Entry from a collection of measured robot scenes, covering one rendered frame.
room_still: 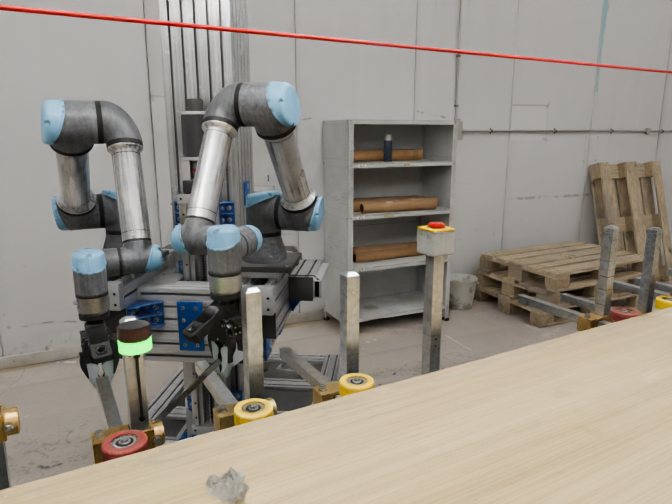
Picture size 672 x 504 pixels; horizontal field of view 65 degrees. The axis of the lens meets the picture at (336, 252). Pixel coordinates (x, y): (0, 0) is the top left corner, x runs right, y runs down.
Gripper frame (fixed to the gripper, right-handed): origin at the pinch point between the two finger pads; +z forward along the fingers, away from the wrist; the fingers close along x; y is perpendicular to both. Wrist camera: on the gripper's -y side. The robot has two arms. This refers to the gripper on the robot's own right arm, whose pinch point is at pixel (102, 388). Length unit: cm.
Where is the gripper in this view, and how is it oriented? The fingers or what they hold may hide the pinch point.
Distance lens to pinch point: 151.2
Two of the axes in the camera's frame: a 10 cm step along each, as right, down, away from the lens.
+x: -8.7, 1.1, -4.8
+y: -4.9, -2.0, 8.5
